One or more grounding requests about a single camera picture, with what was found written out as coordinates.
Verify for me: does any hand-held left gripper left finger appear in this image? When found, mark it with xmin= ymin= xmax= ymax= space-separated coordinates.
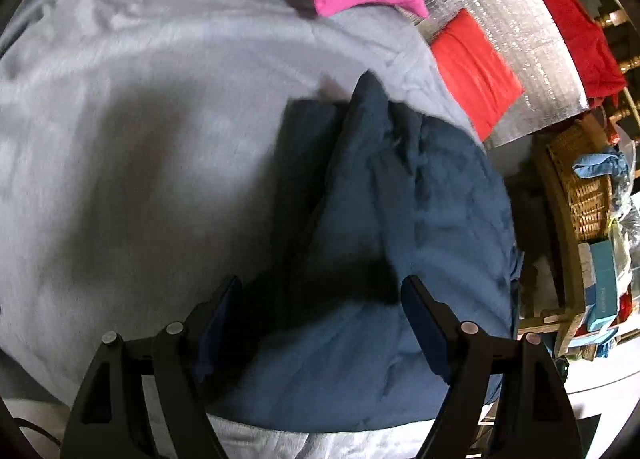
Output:
xmin=60 ymin=275 xmax=243 ymax=459

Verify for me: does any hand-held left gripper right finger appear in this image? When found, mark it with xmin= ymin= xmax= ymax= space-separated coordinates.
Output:
xmin=401 ymin=275 xmax=585 ymax=459

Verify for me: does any dark blue puffer jacket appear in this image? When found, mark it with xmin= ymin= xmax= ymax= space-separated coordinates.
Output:
xmin=192 ymin=70 xmax=525 ymax=435

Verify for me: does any teal box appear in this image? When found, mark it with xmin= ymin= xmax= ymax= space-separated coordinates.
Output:
xmin=585 ymin=239 xmax=621 ymax=332

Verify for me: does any grey bed sheet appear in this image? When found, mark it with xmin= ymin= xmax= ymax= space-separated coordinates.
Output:
xmin=0 ymin=0 xmax=501 ymax=459

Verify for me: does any wicker basket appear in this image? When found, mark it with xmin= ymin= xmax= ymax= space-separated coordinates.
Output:
xmin=542 ymin=124 xmax=621 ymax=242

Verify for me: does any clear plastic bag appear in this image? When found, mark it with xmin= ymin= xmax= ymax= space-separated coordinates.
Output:
xmin=602 ymin=119 xmax=640 ymax=290

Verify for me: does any light blue cloth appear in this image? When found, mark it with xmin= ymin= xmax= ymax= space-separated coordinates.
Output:
xmin=572 ymin=148 xmax=630 ymax=180

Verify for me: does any red pillow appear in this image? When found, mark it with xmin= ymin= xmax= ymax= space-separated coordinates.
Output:
xmin=430 ymin=8 xmax=526 ymax=142

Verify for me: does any silver foil insulation mat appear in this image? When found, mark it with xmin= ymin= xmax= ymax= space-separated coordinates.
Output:
xmin=387 ymin=0 xmax=592 ymax=150

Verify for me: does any red cloth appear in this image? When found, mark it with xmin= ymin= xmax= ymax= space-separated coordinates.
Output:
xmin=497 ymin=0 xmax=628 ymax=102

